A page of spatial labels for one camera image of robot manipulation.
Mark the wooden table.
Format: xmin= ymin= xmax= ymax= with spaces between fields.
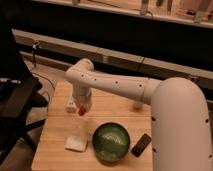
xmin=32 ymin=81 xmax=153 ymax=171

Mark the white sponge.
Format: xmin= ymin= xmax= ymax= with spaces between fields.
xmin=65 ymin=135 xmax=87 ymax=152

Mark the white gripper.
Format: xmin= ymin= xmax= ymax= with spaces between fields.
xmin=72 ymin=87 xmax=92 ymax=116

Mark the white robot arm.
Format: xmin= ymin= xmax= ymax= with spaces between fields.
xmin=66 ymin=59 xmax=213 ymax=171

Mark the black cable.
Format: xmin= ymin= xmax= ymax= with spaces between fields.
xmin=21 ymin=53 xmax=56 ymax=91

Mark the black phone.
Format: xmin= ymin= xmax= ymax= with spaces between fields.
xmin=131 ymin=134 xmax=151 ymax=157

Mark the black office chair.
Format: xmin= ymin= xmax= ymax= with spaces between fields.
xmin=0 ymin=16 xmax=48 ymax=165

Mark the green bowl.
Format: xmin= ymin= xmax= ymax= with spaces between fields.
xmin=92 ymin=122 xmax=130 ymax=163

